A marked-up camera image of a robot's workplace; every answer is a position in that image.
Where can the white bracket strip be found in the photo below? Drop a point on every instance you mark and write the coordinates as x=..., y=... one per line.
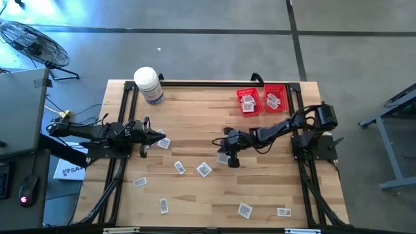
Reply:
x=302, y=231
x=120, y=230

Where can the white wipes canister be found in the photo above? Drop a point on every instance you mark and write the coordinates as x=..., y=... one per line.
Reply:
x=148, y=79

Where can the red plastic basket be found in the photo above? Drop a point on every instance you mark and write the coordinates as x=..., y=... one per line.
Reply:
x=284, y=107
x=258, y=109

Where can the dark side desk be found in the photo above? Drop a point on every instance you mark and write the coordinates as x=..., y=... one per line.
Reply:
x=13, y=214

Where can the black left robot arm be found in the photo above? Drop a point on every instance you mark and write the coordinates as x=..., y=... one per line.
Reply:
x=84, y=131

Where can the black aluminium table frame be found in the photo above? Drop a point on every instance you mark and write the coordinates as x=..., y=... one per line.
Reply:
x=211, y=84

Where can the black computer mouse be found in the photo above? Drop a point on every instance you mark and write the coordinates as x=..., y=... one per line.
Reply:
x=29, y=190

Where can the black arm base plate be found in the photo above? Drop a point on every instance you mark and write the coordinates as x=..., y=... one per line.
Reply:
x=326, y=154
x=97, y=152

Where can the black floor fan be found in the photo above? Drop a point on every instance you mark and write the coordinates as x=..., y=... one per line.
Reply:
x=34, y=45

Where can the grey side desk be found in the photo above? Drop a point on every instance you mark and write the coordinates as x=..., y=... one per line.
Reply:
x=19, y=110

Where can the black diagonal beam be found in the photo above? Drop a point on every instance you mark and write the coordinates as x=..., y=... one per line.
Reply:
x=61, y=151

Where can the white packet with orange print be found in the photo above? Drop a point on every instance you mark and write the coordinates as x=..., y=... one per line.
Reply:
x=283, y=212

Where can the white printed cardboard box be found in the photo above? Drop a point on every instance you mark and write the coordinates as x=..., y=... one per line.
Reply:
x=70, y=170

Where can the yellow plug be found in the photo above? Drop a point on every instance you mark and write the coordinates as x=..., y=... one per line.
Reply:
x=66, y=114

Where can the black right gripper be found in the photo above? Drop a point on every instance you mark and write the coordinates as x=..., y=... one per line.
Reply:
x=234, y=144

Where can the grey metal stand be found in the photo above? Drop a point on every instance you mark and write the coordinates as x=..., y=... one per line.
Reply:
x=388, y=148

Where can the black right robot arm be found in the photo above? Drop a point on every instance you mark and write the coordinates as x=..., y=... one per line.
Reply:
x=276, y=128

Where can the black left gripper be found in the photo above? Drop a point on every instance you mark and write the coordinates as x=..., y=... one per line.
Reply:
x=139, y=136

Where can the black keyboard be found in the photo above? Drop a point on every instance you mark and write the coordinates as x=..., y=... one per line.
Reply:
x=4, y=182

